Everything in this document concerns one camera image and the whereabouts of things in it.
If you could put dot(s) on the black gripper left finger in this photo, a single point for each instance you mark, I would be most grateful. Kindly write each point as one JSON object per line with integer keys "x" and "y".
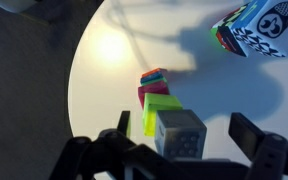
{"x": 94, "y": 153}

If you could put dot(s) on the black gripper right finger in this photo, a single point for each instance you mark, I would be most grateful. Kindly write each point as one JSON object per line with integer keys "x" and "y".
{"x": 267, "y": 156}

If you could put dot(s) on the grey block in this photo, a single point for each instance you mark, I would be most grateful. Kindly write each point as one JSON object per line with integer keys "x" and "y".
{"x": 180, "y": 135}

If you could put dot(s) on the yellow block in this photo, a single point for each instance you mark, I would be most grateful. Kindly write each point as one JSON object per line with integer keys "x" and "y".
{"x": 157, "y": 105}

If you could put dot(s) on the magenta block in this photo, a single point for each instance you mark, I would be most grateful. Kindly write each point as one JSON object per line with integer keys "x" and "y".
{"x": 152, "y": 89}

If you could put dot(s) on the green block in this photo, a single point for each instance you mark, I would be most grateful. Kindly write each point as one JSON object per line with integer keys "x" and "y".
{"x": 155, "y": 81}

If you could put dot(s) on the blue block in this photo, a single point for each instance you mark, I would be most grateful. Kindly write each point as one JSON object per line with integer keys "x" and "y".
{"x": 152, "y": 78}

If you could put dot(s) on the orange block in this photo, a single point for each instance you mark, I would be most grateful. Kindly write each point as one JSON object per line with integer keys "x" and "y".
{"x": 154, "y": 72}

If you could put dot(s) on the black white patterned cube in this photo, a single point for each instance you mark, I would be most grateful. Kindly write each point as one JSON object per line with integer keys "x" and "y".
{"x": 270, "y": 26}

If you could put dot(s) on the black letter patterned cube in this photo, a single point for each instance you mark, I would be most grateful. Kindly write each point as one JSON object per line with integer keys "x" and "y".
{"x": 234, "y": 20}

